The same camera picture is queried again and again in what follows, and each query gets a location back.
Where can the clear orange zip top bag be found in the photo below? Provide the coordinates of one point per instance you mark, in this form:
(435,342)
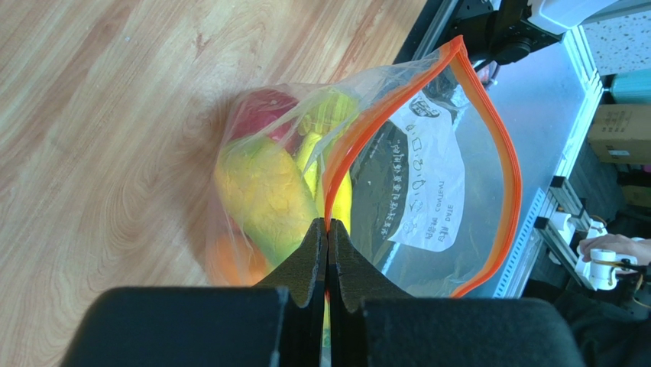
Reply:
(493,183)

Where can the cardboard box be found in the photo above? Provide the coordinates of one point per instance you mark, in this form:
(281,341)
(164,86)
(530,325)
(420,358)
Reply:
(620,134)

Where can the orange persimmon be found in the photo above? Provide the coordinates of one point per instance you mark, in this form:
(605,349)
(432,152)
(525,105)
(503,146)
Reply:
(234,260)

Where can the yellow banana bunch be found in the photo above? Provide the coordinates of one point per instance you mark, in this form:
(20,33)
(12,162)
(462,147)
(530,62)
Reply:
(320,128)

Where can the person hand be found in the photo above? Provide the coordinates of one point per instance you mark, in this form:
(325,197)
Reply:
(638,248)

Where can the red pomegranate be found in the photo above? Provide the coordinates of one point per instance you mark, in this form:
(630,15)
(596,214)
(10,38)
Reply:
(256,110)

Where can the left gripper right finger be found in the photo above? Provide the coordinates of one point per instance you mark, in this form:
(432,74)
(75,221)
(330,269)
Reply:
(375,323)

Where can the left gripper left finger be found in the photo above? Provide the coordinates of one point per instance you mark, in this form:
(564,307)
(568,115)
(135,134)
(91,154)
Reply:
(277,322)

